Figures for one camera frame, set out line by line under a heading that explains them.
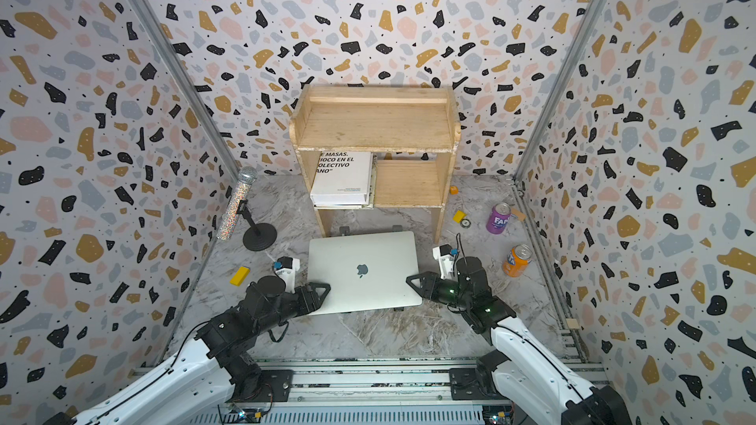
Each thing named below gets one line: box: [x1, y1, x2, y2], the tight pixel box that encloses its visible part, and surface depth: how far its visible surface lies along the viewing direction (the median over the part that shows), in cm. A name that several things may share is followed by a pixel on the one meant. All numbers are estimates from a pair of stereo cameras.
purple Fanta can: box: [485, 202, 512, 236], surface depth 100 cm
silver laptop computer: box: [307, 231, 423, 314], surface depth 82 cm
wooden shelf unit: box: [289, 84, 461, 244], surface depth 80 cm
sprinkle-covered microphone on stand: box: [216, 166, 278, 252], surface depth 87 cm
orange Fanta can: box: [502, 243, 533, 278], surface depth 90 cm
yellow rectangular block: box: [229, 265, 251, 287], surface depth 95 cm
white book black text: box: [310, 151, 378, 210], surface depth 85 cm
